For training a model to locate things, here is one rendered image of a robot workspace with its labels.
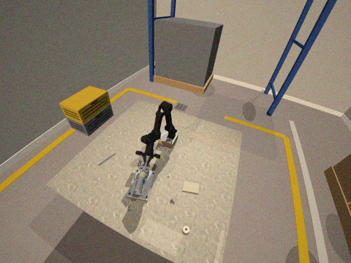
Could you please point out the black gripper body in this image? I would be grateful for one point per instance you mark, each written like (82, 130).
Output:
(148, 152)

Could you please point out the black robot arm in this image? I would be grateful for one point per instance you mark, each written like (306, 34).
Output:
(155, 133)

